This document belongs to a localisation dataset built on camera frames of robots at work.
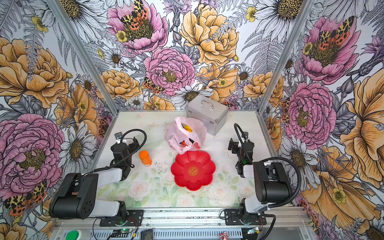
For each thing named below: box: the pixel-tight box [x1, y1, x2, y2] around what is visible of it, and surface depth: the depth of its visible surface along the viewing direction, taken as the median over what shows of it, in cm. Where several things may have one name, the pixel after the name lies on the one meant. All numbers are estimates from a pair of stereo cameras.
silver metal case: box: [186, 94, 229, 136], surface depth 105 cm
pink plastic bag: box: [165, 116, 207, 155], surface depth 85 cm
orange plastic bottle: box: [139, 150, 153, 167], surface depth 88 cm
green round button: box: [66, 230, 79, 240], surface depth 64 cm
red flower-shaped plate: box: [170, 151, 216, 192], surface depth 92 cm
